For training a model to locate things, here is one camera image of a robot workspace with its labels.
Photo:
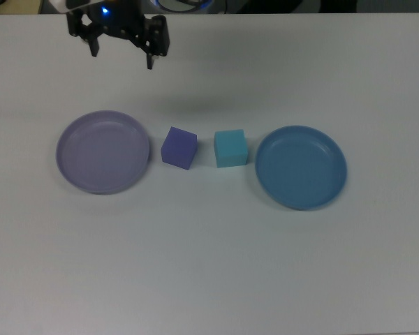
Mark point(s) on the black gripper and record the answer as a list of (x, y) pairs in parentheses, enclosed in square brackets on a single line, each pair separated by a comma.
[(120, 21)]

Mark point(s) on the purple plate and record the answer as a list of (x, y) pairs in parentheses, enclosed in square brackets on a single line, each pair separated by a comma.
[(101, 157)]

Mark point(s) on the purple cube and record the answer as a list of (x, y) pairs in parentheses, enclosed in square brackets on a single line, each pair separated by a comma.
[(178, 150)]

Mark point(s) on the cyan cube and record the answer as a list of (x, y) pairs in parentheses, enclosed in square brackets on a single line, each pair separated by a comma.
[(230, 150)]

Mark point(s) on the blue plate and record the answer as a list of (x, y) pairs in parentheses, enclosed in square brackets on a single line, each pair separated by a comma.
[(300, 171)]

